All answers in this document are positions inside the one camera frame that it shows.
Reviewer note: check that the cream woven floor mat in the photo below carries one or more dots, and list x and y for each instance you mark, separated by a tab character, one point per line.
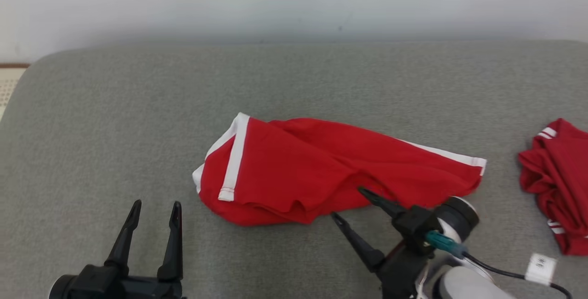
9	87

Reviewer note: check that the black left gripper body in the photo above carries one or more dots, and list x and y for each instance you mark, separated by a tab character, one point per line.
156	290

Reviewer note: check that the brown wooden skirting strip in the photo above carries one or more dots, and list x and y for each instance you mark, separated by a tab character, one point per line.
14	65

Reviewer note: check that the red jersey with number print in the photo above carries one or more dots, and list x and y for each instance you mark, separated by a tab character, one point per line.
560	175

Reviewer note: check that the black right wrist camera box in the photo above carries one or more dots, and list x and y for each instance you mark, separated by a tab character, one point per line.
413	225

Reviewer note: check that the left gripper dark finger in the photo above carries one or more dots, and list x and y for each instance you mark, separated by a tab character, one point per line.
173	253
124	248

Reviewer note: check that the red shorts with white stripes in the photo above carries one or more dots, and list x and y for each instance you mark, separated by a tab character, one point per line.
298	170

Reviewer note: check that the grey fabric sofa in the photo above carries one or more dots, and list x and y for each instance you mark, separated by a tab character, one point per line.
138	129

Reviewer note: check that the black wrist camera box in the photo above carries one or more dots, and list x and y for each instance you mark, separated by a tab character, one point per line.
98	285
413	225

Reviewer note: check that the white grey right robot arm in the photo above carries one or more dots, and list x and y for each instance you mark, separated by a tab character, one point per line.
464	285

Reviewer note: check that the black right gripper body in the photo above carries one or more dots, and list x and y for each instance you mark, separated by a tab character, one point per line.
404	276

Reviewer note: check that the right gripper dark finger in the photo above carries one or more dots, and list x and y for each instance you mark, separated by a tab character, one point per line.
383	203
360	248

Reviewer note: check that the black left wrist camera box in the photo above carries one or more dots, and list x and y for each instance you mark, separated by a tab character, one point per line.
98	285

